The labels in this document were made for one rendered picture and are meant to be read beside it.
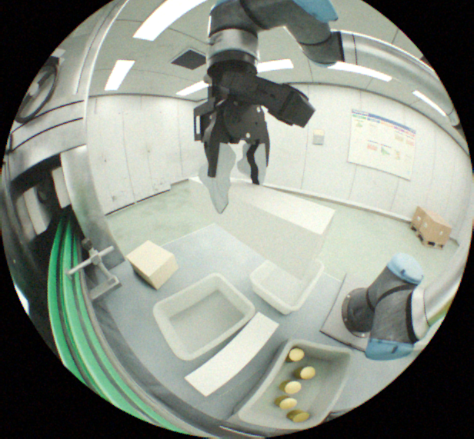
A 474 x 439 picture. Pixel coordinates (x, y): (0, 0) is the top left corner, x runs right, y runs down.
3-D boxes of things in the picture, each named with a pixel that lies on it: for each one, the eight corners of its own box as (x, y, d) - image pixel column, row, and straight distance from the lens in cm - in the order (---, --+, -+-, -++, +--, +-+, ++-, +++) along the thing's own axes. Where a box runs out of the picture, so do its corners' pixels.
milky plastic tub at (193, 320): (161, 317, 50) (149, 305, 43) (219, 284, 52) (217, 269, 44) (191, 365, 45) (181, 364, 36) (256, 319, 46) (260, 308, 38)
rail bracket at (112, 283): (99, 305, 59) (55, 252, 47) (135, 281, 56) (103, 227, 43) (103, 315, 55) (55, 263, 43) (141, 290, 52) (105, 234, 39)
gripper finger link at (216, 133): (225, 177, 19) (239, 117, 20) (235, 181, 17) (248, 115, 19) (195, 174, 16) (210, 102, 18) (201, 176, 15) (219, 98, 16)
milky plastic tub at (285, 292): (244, 291, 50) (245, 276, 42) (282, 257, 62) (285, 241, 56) (286, 324, 47) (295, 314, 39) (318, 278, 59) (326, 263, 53)
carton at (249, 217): (215, 197, 32) (214, 173, 31) (320, 250, 20) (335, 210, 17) (191, 205, 30) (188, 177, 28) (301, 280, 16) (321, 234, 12)
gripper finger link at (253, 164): (246, 185, 28) (237, 141, 25) (270, 193, 25) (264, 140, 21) (235, 193, 26) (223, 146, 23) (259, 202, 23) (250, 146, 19)
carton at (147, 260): (153, 253, 68) (148, 240, 64) (178, 267, 58) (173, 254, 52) (133, 269, 65) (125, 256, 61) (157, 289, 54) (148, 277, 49)
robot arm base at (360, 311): (354, 286, 60) (368, 268, 53) (384, 301, 65) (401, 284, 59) (339, 320, 51) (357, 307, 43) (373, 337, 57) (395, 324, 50)
